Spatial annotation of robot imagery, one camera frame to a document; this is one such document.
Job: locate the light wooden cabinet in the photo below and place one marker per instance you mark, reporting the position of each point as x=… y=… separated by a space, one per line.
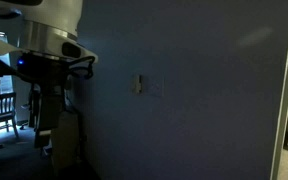
x=65 y=143

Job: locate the wooden slat-back chair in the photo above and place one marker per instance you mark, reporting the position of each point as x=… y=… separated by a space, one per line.
x=0 y=115

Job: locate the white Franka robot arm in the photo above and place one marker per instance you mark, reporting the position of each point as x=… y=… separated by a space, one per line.
x=50 y=20

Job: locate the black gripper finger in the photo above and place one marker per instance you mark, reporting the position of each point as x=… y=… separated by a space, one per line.
x=49 y=116
x=34 y=106

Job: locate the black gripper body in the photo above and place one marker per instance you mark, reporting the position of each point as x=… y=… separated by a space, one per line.
x=45 y=71

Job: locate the protruding dimmer light switch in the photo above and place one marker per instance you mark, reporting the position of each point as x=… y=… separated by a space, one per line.
x=137 y=84

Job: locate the white door frame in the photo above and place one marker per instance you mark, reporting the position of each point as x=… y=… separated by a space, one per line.
x=283 y=100

